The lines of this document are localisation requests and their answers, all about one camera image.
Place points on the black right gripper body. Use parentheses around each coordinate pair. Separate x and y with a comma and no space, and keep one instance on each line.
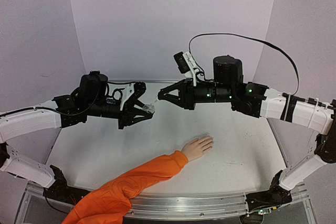
(188,94)

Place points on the clear nail polish bottle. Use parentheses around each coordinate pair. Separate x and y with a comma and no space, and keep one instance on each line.
(149,108)

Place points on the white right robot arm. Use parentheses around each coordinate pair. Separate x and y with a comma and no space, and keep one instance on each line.
(260,101)

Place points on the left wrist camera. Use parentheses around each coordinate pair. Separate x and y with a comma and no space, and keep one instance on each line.
(121,94)

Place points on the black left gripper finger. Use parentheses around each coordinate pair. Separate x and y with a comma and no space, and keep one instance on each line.
(132,118)
(140,89)

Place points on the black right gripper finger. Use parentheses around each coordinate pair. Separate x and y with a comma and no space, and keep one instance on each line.
(172,92)
(174,99)

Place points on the orange sleeved forearm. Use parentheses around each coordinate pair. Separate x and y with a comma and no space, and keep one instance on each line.
(112,201)

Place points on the aluminium table front rail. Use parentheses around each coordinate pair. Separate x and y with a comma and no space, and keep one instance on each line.
(232,208)

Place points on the mannequin hand with long nails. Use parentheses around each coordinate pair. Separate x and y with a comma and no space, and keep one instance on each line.
(198,147)

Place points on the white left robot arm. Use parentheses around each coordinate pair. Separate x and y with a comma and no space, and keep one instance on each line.
(58,113)

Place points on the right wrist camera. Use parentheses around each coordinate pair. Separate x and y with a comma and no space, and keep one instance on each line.
(188,66)

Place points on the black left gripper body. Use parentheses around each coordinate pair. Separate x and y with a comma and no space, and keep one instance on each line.
(97,107)

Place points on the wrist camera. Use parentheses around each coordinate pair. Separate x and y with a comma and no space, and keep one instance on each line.
(121,94)
(188,66)

